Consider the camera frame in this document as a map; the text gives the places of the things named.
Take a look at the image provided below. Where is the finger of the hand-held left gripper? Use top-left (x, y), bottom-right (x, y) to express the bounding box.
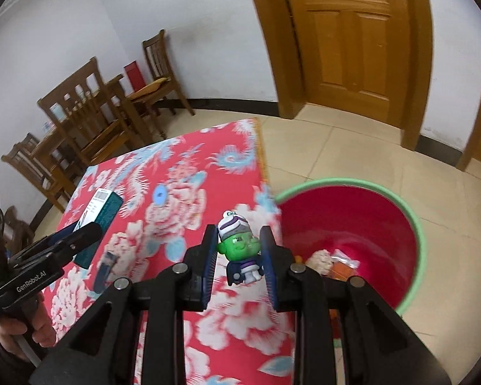
top-left (32, 222), bottom-right (104, 266)
top-left (18, 221), bottom-right (83, 255)

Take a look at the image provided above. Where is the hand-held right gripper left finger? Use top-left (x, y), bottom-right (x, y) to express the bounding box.
top-left (29, 225), bottom-right (219, 385)

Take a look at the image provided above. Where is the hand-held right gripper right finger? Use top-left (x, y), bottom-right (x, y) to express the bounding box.
top-left (258, 226), bottom-right (453, 385)

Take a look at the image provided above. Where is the teal cardboard box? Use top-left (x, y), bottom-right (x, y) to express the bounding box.
top-left (73, 188), bottom-right (125, 269)

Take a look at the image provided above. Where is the green toy figure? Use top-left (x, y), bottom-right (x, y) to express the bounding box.
top-left (217, 210), bottom-right (265, 287)

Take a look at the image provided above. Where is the white tissue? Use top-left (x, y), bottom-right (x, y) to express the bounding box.
top-left (307, 249), bottom-right (334, 276)

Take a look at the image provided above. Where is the orange cracker packet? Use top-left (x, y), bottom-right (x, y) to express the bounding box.
top-left (329, 249), bottom-right (361, 280)

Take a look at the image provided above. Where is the red basin with green rim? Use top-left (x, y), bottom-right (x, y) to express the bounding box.
top-left (273, 178), bottom-right (429, 349)

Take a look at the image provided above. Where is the person's left hand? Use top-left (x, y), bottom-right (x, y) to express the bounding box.
top-left (0, 293), bottom-right (59, 354)

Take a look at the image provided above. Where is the blue round disc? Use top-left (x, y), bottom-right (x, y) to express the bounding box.
top-left (152, 184), bottom-right (170, 206)

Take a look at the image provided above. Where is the low wooden chair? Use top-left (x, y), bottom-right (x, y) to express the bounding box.
top-left (1, 132), bottom-right (79, 213)

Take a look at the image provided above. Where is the large wooden chair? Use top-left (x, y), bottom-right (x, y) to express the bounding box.
top-left (38, 57), bottom-right (145, 165)

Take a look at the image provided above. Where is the yellow seat cushion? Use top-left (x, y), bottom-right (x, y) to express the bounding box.
top-left (126, 77), bottom-right (171, 99)

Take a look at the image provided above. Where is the wooden chair with cushion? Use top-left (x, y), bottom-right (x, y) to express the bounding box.
top-left (126, 29), bottom-right (195, 117)

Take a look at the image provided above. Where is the wooden door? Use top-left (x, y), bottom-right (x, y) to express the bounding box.
top-left (242, 0), bottom-right (434, 151)

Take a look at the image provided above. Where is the wooden door frame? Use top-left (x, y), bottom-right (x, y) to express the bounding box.
top-left (457, 20), bottom-right (481, 171)

